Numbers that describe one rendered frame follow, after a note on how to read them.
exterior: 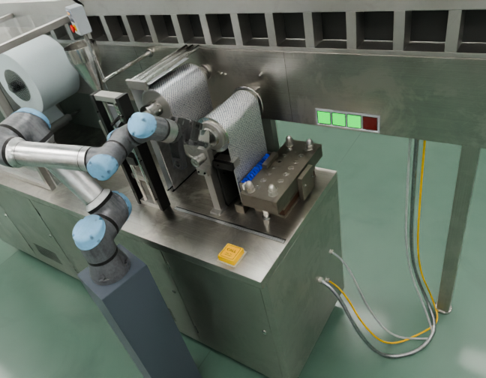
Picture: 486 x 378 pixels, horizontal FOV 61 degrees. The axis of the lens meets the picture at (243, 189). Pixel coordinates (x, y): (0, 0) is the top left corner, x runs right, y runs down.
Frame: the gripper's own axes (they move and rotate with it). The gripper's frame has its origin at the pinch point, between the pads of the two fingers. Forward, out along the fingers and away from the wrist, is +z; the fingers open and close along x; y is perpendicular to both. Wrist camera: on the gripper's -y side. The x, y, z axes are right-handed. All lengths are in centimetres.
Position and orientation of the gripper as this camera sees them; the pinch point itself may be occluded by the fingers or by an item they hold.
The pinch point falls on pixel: (205, 145)
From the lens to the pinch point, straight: 153.6
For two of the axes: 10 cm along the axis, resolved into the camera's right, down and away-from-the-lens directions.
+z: 5.2, 0.4, 8.5
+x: -8.3, -2.0, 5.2
